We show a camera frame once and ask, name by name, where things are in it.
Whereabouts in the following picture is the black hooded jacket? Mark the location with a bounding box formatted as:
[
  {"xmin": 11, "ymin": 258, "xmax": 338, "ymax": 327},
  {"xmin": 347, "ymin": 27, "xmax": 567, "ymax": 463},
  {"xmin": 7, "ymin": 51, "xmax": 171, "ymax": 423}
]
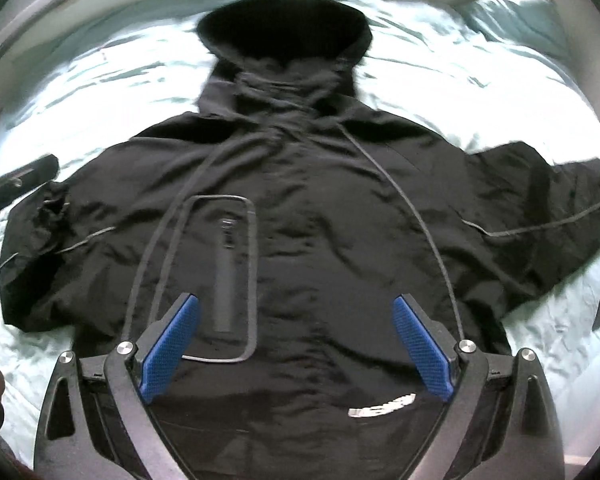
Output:
[{"xmin": 0, "ymin": 0, "xmax": 600, "ymax": 479}]

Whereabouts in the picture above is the light teal bed comforter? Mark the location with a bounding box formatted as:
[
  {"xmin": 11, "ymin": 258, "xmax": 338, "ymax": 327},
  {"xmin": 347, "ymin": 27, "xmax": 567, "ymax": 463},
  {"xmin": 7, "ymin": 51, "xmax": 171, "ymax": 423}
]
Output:
[{"xmin": 0, "ymin": 0, "xmax": 600, "ymax": 466}]

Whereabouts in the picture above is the teal pillow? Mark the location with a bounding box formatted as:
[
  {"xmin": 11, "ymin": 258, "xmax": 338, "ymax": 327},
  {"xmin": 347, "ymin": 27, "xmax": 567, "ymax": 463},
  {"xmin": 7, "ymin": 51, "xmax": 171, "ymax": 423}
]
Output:
[{"xmin": 455, "ymin": 0, "xmax": 573, "ymax": 68}]

